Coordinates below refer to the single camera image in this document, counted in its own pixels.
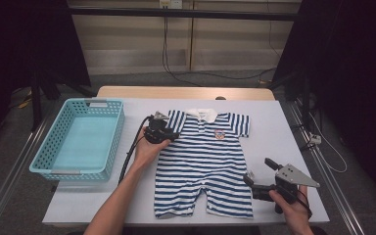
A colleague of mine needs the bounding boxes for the hand-held gripper black cable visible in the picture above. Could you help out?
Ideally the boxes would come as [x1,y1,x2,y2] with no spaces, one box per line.
[117,115,155,185]
[295,189,313,219]

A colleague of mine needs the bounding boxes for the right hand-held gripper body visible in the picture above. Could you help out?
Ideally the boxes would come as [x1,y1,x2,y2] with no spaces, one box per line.
[253,164,321,214]

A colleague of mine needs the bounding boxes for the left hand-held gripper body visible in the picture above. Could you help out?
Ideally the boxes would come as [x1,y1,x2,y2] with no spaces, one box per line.
[143,111,174,145]

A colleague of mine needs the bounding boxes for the white wall socket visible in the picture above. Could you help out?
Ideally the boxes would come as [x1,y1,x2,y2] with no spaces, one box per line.
[159,0,183,10]

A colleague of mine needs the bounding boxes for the white cable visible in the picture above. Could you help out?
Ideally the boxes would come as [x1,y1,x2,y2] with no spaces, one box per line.
[307,111,348,174]

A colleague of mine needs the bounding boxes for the light blue plastic basket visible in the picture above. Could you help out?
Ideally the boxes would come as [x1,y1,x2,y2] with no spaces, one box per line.
[28,98,125,182]

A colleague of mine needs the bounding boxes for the metal floor rail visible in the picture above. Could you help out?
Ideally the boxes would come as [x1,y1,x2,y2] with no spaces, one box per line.
[0,120,51,235]
[287,101,367,235]

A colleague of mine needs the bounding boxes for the black floor cable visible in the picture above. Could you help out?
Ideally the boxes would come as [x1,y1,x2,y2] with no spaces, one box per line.
[175,68,277,81]

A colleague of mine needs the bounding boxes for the black metal stand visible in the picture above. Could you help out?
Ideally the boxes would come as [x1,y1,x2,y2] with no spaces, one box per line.
[28,65,96,132]

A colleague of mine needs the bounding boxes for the person's left hand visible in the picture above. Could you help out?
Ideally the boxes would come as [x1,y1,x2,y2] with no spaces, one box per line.
[134,135,171,170]

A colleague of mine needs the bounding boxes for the thin black cable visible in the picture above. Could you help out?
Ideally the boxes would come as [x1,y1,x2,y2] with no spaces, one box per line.
[266,0,284,61]

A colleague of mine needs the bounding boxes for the blue white striped baby romper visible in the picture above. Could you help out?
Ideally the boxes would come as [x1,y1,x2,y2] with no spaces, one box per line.
[153,108,256,219]

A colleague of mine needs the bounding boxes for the black socket cable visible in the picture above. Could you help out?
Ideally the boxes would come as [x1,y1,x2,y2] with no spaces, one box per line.
[162,8,204,87]

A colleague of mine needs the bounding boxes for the left hand-held gripper black cable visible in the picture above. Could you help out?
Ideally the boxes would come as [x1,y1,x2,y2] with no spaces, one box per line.
[117,115,155,185]

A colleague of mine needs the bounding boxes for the black curtain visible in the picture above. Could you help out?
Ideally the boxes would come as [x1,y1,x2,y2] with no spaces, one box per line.
[272,0,376,210]
[0,0,92,155]

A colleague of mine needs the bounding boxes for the person's right hand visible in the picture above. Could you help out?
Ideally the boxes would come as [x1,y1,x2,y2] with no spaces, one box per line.
[268,185,312,229]

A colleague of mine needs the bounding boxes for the wooden table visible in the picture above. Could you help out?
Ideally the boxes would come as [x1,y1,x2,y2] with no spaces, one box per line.
[96,85,276,102]

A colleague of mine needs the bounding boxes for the right hand-held gripper black cable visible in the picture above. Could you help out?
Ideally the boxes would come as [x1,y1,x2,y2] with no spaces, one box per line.
[295,189,313,219]

